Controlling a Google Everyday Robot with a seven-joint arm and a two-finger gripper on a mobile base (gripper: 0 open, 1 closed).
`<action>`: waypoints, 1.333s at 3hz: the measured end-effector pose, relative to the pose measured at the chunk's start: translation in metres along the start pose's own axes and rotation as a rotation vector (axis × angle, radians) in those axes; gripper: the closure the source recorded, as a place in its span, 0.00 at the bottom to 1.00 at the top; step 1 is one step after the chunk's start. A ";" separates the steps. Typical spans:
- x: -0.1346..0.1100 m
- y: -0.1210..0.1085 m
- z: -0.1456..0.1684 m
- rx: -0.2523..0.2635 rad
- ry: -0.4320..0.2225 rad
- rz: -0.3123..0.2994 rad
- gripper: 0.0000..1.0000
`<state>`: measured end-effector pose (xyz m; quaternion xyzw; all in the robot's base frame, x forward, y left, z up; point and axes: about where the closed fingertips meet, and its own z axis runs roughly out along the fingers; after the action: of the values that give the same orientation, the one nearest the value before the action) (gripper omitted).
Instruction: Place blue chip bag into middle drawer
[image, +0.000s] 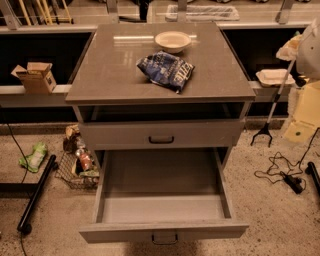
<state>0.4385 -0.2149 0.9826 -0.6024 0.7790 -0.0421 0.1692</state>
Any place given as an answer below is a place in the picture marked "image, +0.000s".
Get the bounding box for blue chip bag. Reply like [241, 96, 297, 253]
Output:
[136, 51, 195, 94]

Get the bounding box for black stand leg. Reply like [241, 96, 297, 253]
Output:
[305, 162, 320, 196]
[17, 155, 56, 235]

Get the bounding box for white takeout container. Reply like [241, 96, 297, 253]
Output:
[256, 69, 287, 87]

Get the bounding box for cardboard box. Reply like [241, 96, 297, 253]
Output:
[11, 62, 56, 94]

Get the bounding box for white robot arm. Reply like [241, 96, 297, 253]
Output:
[276, 18, 320, 143]

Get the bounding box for closed middle drawer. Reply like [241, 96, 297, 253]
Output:
[79, 120, 244, 150]

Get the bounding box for reacher grabber tool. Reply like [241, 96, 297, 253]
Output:
[250, 60, 295, 146]

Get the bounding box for black power adapter cable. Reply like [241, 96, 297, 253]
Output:
[253, 126, 320, 195]

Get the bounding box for black left stand leg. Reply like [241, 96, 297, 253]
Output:
[17, 155, 56, 235]

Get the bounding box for black left floor cable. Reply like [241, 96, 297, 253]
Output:
[0, 106, 32, 256]

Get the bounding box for white paper bowl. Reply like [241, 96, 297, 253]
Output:
[155, 31, 191, 54]

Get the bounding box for wire basket with snacks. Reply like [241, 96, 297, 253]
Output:
[56, 124, 100, 189]

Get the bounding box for clear plastic tray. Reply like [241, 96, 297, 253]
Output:
[164, 3, 241, 23]

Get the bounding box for grey drawer cabinet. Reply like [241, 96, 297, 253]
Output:
[64, 22, 257, 245]

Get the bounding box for open bottom drawer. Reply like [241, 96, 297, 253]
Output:
[80, 148, 248, 245]

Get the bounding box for black right stand leg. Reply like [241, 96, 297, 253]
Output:
[305, 162, 320, 196]

